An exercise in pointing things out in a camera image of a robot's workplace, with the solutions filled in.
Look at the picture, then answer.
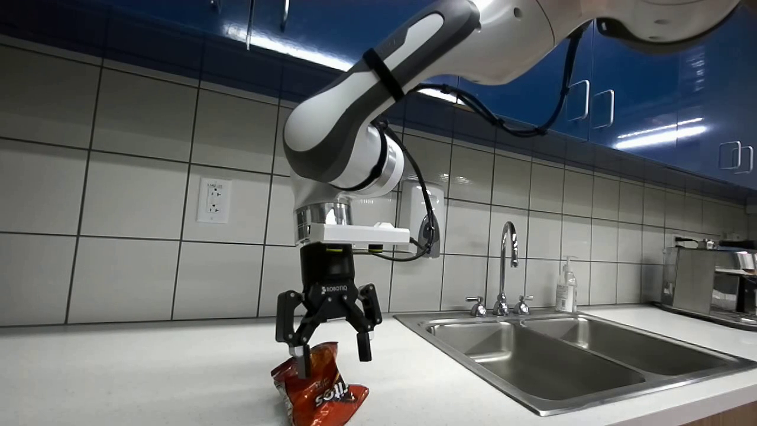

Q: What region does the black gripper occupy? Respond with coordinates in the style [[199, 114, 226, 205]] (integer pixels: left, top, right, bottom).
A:
[[272, 242, 384, 380]]

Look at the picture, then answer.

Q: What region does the red Doritos chip packet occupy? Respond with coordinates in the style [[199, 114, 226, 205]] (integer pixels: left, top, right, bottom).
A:
[[270, 338, 371, 426]]

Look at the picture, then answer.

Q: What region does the stainless steel double sink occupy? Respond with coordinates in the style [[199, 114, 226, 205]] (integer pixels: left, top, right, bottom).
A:
[[393, 308, 757, 419]]

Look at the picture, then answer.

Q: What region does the white electrical outlet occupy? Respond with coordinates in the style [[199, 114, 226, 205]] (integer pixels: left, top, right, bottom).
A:
[[195, 178, 231, 226]]

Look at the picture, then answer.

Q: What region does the chrome gooseneck faucet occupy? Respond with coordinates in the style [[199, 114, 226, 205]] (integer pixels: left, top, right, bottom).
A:
[[491, 219, 522, 316]]

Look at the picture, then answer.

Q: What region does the clear soap pump bottle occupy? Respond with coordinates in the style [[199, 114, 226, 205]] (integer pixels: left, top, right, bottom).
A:
[[552, 256, 578, 314]]

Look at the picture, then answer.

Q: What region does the stainless steel coffee machine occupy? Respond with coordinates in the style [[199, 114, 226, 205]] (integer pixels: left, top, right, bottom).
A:
[[660, 235, 757, 332]]

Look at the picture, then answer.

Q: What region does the white wall soap dispenser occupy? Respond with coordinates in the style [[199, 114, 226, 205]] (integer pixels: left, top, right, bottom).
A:
[[393, 178, 446, 260]]

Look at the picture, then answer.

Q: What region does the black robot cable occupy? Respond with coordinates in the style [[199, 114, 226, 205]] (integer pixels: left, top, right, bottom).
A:
[[369, 22, 590, 266]]

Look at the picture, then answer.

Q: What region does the black cable strap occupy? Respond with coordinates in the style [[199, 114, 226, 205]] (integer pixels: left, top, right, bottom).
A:
[[360, 47, 406, 103]]

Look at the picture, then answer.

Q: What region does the blue wall cabinet row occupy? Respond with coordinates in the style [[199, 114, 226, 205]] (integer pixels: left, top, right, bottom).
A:
[[0, 0, 757, 198]]

